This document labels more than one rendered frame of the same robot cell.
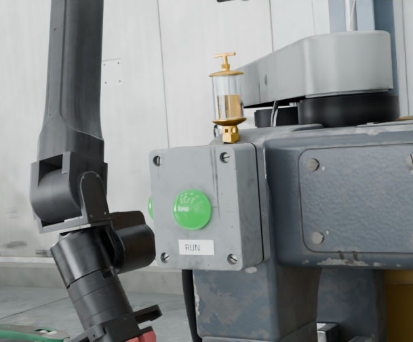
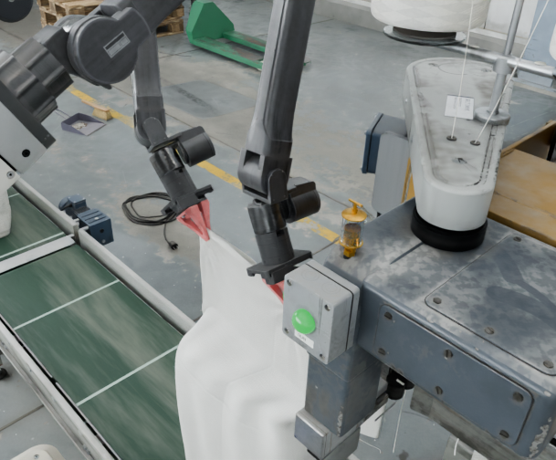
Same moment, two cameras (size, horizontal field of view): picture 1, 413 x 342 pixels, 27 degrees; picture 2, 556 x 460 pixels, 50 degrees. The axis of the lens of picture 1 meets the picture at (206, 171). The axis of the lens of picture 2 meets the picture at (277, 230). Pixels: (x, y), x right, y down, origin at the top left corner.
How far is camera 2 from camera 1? 42 cm
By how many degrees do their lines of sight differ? 33
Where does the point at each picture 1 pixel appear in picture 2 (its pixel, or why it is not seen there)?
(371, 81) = (465, 225)
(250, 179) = (344, 316)
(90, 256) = (270, 221)
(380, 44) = (480, 201)
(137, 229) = (308, 195)
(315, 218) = (382, 341)
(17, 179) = not seen: outside the picture
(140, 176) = not seen: outside the picture
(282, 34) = not seen: outside the picture
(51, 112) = (257, 117)
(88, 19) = (295, 45)
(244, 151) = (341, 304)
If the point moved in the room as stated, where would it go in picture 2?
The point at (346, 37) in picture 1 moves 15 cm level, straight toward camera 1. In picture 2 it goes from (454, 195) to (424, 266)
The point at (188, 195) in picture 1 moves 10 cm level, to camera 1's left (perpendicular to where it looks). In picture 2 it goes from (301, 318) to (215, 301)
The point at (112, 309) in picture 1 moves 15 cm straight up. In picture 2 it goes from (279, 256) to (282, 177)
